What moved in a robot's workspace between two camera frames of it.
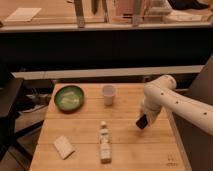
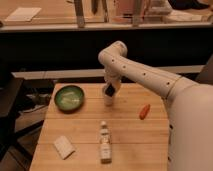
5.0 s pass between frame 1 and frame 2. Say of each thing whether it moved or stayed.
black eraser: moved
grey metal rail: stayed
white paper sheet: stayed
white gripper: moved
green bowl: stayed
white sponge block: stayed
